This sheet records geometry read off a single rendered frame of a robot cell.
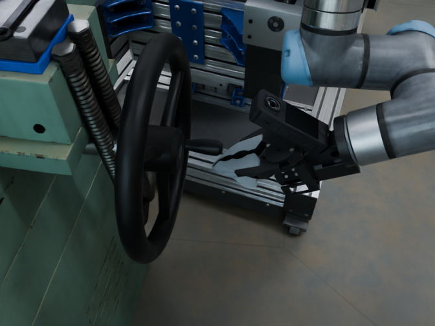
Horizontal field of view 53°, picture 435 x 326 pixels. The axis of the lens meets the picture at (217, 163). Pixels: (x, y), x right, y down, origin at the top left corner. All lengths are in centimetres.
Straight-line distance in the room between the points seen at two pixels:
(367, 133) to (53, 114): 37
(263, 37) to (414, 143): 46
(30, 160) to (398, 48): 47
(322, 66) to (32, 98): 36
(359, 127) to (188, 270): 90
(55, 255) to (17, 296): 11
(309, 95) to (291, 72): 97
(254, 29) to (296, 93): 68
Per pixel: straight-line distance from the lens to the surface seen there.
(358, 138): 58
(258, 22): 92
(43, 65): 46
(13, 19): 46
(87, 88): 49
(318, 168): 63
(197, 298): 133
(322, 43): 59
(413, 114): 57
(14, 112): 50
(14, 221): 62
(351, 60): 61
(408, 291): 145
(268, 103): 57
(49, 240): 72
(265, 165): 61
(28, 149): 52
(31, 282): 69
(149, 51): 47
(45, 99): 47
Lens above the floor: 123
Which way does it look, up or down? 50 degrees down
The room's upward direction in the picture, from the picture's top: straight up
